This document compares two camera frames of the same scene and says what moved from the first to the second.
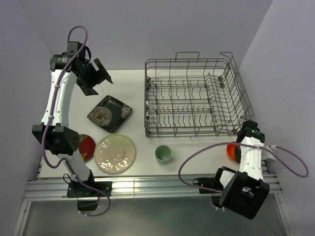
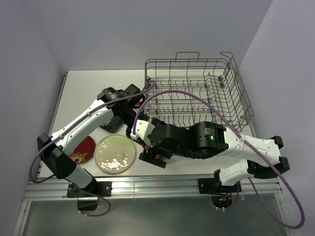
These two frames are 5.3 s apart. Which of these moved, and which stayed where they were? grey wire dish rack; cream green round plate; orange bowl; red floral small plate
Moved: orange bowl
Stayed: grey wire dish rack; red floral small plate; cream green round plate
